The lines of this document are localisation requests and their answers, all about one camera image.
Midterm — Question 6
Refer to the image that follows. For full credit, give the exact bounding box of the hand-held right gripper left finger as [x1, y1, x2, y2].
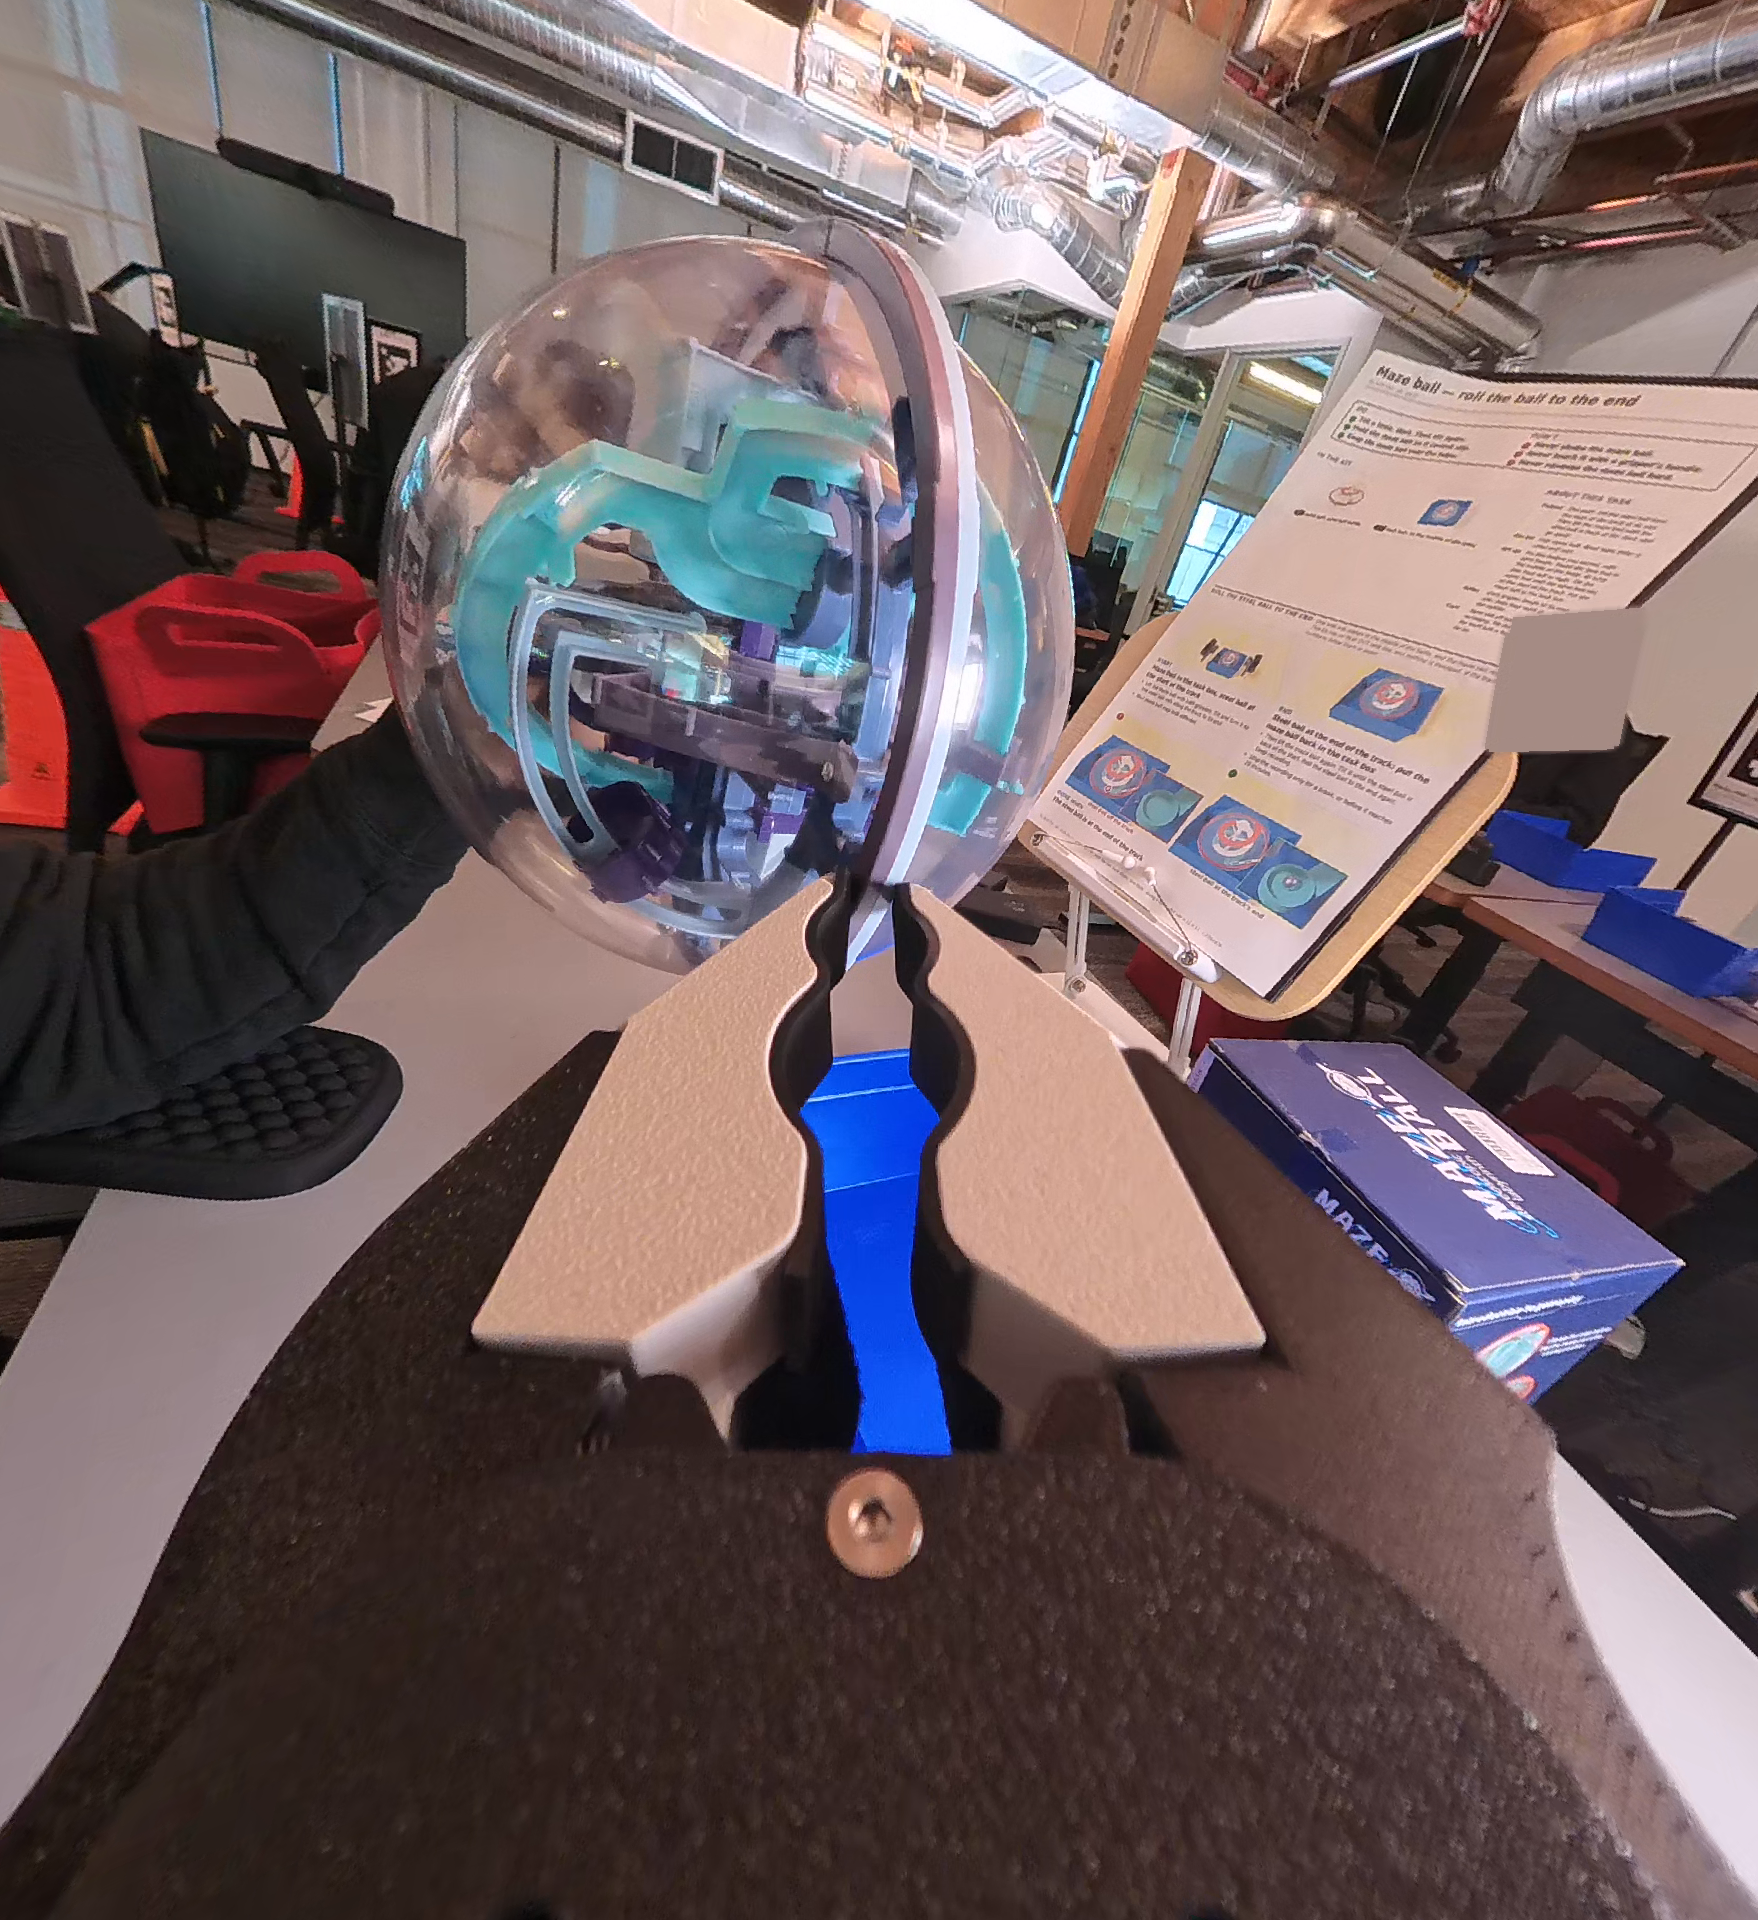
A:
[477, 879, 845, 1442]

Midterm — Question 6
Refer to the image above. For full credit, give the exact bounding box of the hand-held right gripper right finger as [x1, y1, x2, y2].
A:
[896, 885, 1270, 1418]

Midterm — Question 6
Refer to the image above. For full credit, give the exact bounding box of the blue plastic bin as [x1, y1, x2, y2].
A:
[804, 1050, 960, 1457]

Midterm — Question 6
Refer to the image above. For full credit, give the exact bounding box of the clear plastic maze ball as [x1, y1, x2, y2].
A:
[379, 236, 1076, 968]

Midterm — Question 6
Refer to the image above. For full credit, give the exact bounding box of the person's left forearm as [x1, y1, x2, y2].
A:
[0, 720, 477, 1147]

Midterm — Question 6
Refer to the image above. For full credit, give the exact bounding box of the dark blue cardboard box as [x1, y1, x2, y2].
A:
[1196, 1036, 1685, 1406]

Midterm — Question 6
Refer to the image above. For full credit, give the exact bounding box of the instruction sheet on stand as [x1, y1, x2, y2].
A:
[1014, 616, 1520, 1073]

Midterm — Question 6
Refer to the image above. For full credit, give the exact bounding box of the black mesh pad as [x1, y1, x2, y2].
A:
[0, 1031, 402, 1197]

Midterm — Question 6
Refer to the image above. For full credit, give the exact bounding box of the small blue bin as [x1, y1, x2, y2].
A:
[1585, 885, 1758, 1001]
[1487, 804, 1661, 895]

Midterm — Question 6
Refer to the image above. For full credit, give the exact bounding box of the printed instruction sheet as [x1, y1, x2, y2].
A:
[1024, 362, 1758, 1001]

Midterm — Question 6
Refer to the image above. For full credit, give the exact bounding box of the red chair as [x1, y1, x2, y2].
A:
[91, 556, 385, 833]

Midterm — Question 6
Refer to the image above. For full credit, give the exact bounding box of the orange traffic cone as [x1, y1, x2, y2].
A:
[0, 587, 77, 833]

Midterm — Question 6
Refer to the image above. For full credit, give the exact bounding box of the black office chair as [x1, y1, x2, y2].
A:
[0, 317, 197, 848]

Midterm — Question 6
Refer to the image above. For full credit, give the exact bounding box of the large dark screen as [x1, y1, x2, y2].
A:
[145, 129, 471, 368]

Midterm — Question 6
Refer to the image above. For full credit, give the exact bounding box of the ceiling air vent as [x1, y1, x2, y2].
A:
[625, 114, 727, 200]

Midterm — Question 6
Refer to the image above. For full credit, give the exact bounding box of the silver ceiling duct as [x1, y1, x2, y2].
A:
[221, 0, 1182, 286]

